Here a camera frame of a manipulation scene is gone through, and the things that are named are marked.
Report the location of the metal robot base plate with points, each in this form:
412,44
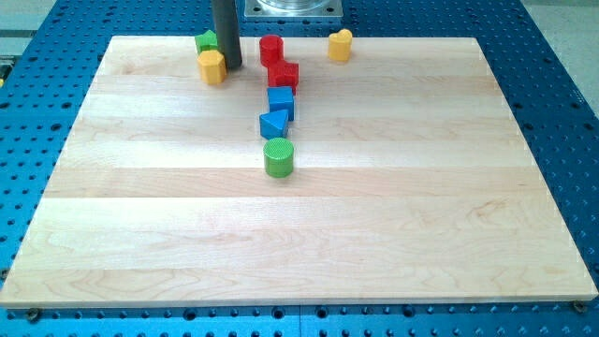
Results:
295,9

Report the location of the blue triangle block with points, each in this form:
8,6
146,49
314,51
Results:
274,124

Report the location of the green cylinder block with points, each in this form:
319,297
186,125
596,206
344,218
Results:
278,157

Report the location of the blue cube block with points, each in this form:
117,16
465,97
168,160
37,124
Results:
282,98

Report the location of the red star-shaped block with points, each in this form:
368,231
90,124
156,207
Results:
284,73

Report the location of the yellow heart block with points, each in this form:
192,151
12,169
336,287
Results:
340,45

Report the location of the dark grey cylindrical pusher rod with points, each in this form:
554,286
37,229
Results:
226,24

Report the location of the light wooden board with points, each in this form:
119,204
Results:
412,183

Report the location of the red cylinder block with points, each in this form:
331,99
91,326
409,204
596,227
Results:
271,50

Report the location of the yellow hexagon block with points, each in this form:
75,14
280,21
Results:
212,66

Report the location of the green star block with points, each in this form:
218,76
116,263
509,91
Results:
206,41

